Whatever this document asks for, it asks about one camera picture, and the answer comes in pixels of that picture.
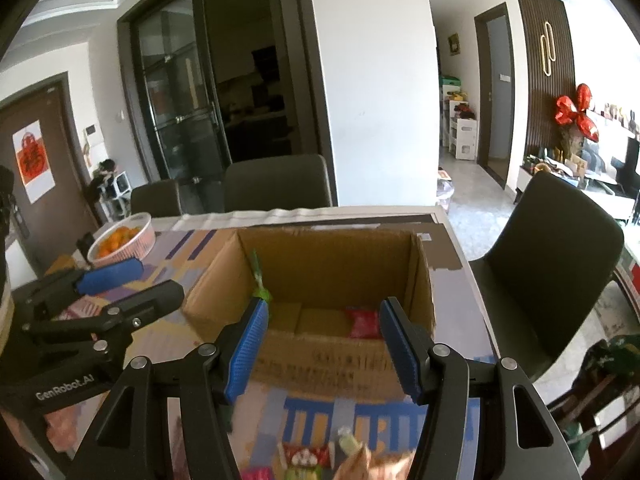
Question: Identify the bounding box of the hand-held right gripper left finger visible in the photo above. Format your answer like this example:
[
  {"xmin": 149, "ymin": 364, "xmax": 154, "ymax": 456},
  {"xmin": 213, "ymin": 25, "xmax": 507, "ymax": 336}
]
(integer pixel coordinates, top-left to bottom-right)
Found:
[{"xmin": 70, "ymin": 297, "xmax": 271, "ymax": 480}]

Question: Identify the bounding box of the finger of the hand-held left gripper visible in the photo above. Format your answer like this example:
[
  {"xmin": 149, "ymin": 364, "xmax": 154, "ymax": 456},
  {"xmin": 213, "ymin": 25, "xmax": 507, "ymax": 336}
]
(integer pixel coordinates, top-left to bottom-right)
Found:
[
  {"xmin": 12, "ymin": 257, "xmax": 144, "ymax": 322},
  {"xmin": 22, "ymin": 280, "xmax": 185, "ymax": 362}
]

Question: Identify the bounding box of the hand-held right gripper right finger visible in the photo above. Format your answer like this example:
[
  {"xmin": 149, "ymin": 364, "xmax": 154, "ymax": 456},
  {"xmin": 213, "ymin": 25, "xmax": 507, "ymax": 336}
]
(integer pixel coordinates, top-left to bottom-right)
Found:
[{"xmin": 378, "ymin": 296, "xmax": 583, "ymax": 480}]

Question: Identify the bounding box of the cardboard box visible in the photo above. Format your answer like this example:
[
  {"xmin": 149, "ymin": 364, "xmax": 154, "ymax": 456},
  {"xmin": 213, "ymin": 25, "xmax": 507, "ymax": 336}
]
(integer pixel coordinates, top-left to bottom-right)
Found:
[{"xmin": 181, "ymin": 226, "xmax": 437, "ymax": 402}]

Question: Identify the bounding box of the pile of oranges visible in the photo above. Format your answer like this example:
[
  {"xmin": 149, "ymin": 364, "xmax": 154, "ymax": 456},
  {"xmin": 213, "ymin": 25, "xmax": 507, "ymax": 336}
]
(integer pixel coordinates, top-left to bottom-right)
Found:
[{"xmin": 95, "ymin": 226, "xmax": 143, "ymax": 260}]

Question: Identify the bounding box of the white plastic fruit basket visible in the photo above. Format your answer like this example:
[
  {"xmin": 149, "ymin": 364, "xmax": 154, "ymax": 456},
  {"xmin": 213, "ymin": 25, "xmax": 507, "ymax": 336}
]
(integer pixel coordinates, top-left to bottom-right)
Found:
[{"xmin": 87, "ymin": 212, "xmax": 156, "ymax": 269}]

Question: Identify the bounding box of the colourful patterned tablecloth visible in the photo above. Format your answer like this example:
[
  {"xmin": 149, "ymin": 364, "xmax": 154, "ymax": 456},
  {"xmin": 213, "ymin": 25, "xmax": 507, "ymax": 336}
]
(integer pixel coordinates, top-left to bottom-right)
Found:
[{"xmin": 0, "ymin": 215, "xmax": 501, "ymax": 480}]

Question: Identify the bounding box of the light green snack packet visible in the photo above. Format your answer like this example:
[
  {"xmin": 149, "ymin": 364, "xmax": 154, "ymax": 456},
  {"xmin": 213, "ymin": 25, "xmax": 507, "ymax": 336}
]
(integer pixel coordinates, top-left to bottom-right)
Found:
[{"xmin": 250, "ymin": 250, "xmax": 274, "ymax": 306}]

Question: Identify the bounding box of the brown entrance door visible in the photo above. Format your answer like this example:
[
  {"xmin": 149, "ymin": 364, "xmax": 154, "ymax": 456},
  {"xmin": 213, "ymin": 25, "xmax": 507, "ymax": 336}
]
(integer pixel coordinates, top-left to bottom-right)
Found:
[{"xmin": 0, "ymin": 72, "xmax": 101, "ymax": 281}]

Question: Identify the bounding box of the small white shelf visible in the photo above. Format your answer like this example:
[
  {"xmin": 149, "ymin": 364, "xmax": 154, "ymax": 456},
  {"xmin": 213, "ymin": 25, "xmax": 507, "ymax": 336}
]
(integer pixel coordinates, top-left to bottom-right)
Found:
[{"xmin": 97, "ymin": 170, "xmax": 132, "ymax": 222}]

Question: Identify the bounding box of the small dark dining chair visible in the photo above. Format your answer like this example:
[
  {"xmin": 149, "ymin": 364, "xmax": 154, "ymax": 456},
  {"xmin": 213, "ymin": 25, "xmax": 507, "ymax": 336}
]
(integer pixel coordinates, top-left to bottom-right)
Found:
[{"xmin": 130, "ymin": 180, "xmax": 182, "ymax": 219}]

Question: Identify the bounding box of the dark plush toy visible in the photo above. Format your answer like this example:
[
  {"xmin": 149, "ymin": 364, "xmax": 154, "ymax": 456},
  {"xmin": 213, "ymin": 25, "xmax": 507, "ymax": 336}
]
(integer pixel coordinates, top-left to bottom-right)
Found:
[{"xmin": 84, "ymin": 158, "xmax": 119, "ymax": 202}]

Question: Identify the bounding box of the pale green snack tube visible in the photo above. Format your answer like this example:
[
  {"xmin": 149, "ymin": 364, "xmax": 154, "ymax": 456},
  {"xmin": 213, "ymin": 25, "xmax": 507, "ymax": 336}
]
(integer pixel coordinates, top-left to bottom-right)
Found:
[{"xmin": 337, "ymin": 427, "xmax": 362, "ymax": 454}]

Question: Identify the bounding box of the orange-brown snack packet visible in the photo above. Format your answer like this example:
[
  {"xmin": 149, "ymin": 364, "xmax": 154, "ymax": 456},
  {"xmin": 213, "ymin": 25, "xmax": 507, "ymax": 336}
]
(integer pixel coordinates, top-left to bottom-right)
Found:
[{"xmin": 332, "ymin": 442, "xmax": 416, "ymax": 480}]

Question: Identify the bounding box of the red and white snack packet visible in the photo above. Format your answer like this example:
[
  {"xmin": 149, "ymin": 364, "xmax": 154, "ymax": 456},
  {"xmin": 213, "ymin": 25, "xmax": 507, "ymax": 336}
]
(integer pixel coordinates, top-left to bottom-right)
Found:
[{"xmin": 280, "ymin": 442, "xmax": 336, "ymax": 472}]

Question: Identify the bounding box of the red and white door poster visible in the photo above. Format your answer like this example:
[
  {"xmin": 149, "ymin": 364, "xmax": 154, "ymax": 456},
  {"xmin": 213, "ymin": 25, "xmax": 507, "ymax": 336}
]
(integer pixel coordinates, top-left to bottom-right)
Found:
[{"xmin": 12, "ymin": 119, "xmax": 56, "ymax": 205}]

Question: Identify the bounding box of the wide dark dining chair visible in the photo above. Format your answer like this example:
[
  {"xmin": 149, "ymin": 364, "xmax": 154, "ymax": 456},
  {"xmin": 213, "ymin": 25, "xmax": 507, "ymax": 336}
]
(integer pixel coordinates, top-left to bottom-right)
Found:
[{"xmin": 223, "ymin": 154, "xmax": 334, "ymax": 213}]

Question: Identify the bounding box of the round-backed dark dining chair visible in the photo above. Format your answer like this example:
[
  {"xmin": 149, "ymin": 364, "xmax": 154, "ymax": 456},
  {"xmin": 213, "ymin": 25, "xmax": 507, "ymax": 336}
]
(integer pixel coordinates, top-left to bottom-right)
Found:
[{"xmin": 467, "ymin": 172, "xmax": 626, "ymax": 383}]

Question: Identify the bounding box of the dark glass sliding door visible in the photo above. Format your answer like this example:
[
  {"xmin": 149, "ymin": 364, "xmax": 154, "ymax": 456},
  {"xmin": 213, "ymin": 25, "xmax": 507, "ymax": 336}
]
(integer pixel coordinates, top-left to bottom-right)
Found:
[{"xmin": 117, "ymin": 0, "xmax": 236, "ymax": 187}]

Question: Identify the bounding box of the dark green bag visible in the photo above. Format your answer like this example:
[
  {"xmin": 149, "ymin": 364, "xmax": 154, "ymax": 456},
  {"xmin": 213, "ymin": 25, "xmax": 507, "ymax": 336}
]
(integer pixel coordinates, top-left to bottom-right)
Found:
[{"xmin": 570, "ymin": 337, "xmax": 640, "ymax": 461}]

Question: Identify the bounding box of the white storage cart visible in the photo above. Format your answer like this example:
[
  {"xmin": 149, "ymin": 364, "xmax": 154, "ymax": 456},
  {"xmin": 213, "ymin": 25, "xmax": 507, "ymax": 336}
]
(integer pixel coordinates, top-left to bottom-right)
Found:
[{"xmin": 447, "ymin": 100, "xmax": 479, "ymax": 162}]

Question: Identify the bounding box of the dark framed doorway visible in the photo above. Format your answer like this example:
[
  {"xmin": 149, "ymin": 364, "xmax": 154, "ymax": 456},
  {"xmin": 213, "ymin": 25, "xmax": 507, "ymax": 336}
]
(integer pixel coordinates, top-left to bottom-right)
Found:
[{"xmin": 474, "ymin": 2, "xmax": 517, "ymax": 190}]

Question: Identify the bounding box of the red foil balloon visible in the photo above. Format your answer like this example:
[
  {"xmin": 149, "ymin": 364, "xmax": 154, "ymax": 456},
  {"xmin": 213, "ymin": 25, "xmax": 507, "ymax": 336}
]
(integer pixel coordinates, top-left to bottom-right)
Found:
[{"xmin": 554, "ymin": 83, "xmax": 601, "ymax": 143}]

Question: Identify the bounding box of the dark slatted wall panel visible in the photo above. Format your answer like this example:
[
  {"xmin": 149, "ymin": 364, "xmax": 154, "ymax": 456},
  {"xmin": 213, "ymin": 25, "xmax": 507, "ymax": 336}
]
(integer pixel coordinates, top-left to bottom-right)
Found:
[{"xmin": 512, "ymin": 0, "xmax": 577, "ymax": 197}]

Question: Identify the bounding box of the gold wall ornament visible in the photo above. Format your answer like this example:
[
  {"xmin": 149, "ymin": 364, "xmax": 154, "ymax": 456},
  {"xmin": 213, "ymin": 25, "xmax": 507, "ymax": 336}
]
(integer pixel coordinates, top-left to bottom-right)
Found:
[{"xmin": 539, "ymin": 22, "xmax": 557, "ymax": 79}]

